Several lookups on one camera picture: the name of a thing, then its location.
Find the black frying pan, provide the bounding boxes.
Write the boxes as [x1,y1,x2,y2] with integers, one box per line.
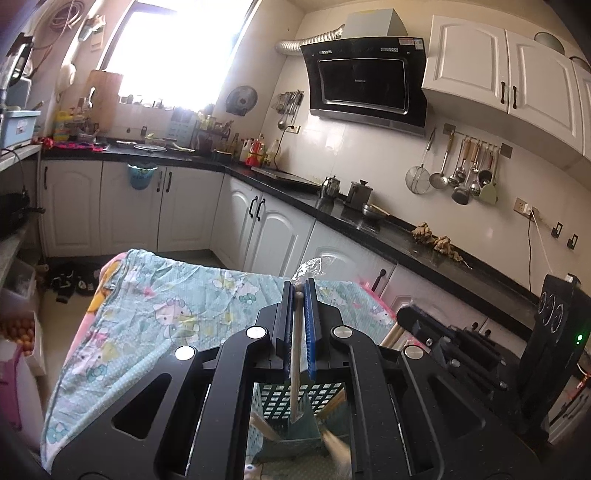
[0,191,47,236]

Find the metal storage shelf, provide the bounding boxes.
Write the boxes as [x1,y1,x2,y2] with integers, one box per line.
[0,143,42,287]

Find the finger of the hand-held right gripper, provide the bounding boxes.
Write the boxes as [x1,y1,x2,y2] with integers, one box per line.
[427,344,518,404]
[397,305,504,370]

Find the black range hood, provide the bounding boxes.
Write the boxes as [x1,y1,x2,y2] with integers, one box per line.
[300,9,428,137]

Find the wooden cutting board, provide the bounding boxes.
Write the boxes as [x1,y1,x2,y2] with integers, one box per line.
[85,69,124,132]

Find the blue hanging bin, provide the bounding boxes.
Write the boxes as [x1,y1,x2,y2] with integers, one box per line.
[127,162,158,191]

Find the ginger roots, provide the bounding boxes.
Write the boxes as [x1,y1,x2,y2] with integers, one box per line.
[411,222,465,264]

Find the grey-blue plastic bin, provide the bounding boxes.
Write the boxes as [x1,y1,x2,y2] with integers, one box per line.
[0,110,42,149]

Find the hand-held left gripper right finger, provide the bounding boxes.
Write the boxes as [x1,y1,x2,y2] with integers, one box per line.
[302,278,543,480]

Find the black kitchen countertop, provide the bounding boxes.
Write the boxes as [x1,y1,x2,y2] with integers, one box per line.
[41,148,548,328]

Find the induction cooktop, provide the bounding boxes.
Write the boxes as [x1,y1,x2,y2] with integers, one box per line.
[252,166,321,188]

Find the cartoon printed tablecloth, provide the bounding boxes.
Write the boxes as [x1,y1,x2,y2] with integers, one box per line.
[41,249,398,480]

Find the group of condiment bottles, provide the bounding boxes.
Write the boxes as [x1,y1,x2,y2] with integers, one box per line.
[238,134,282,168]

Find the metal utensil rail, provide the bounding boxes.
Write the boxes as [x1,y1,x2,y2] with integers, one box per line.
[443,124,514,158]

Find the pink plastic box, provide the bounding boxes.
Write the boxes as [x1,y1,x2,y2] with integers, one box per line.
[0,344,24,430]

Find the black power cable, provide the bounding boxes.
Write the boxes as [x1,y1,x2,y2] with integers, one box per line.
[527,215,536,289]

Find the bunch of wooden chopsticks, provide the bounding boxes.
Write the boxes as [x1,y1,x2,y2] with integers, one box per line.
[249,390,354,472]

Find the white wall cabinets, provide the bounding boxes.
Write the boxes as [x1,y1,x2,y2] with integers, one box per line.
[421,15,591,160]

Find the wire skimmer strainer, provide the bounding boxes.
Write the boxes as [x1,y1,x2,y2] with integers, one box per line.
[405,129,437,195]

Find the kitchen window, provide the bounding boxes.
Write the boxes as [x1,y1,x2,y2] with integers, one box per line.
[99,0,259,109]

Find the small round wall fan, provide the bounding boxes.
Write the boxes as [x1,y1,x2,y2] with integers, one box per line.
[225,85,258,116]

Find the white base cabinets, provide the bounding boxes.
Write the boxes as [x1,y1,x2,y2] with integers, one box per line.
[39,159,536,352]

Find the dark shoes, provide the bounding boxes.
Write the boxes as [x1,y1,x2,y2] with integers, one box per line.
[48,262,102,303]

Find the chopstick pair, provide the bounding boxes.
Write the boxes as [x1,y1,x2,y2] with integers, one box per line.
[287,257,334,424]
[379,323,402,348]

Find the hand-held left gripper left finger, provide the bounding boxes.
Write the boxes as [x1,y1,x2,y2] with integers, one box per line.
[51,281,296,480]

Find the green spatula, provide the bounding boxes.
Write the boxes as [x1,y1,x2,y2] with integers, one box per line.
[478,150,499,205]

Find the silver flexible duct hose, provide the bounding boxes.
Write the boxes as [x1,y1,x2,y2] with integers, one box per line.
[276,25,346,56]

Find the steel ladle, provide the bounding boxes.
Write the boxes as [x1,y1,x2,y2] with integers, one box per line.
[429,138,451,190]

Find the dark lidded pot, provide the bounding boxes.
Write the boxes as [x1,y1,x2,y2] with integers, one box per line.
[346,180,374,208]

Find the coiled hose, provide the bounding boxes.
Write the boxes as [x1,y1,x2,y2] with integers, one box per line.
[46,0,86,26]

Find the dark green plastic utensil basket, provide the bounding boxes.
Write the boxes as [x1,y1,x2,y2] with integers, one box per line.
[249,382,352,462]

